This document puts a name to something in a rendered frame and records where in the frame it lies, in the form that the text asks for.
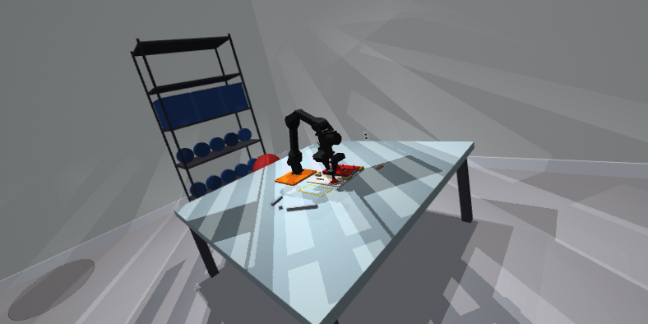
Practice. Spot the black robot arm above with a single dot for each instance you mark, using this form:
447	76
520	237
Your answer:
329	136

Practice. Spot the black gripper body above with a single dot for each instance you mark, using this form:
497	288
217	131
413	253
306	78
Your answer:
335	158

